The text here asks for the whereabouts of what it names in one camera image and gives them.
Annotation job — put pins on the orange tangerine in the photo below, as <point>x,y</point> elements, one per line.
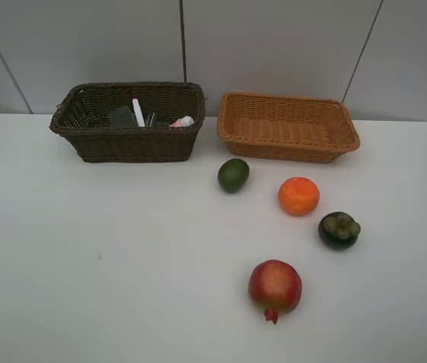
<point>298,196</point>

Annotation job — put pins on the white marker red cap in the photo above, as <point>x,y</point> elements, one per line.
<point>138,113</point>

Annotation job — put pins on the orange wicker basket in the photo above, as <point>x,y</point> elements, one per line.
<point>274,127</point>

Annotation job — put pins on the dark green pump bottle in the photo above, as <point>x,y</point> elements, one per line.
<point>153,120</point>

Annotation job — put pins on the dark purple mangosteen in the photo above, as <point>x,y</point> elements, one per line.
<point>338,231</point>

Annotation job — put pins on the pink bottle white cap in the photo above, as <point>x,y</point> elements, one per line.
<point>183,122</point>

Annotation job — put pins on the black whiteboard eraser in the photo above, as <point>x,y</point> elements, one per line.
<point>122,117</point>

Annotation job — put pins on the red pomegranate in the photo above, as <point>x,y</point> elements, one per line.
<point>275,287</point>

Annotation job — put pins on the green avocado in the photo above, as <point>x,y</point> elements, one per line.
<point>233,175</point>

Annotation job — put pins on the dark brown wicker basket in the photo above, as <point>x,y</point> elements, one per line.
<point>82,118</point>

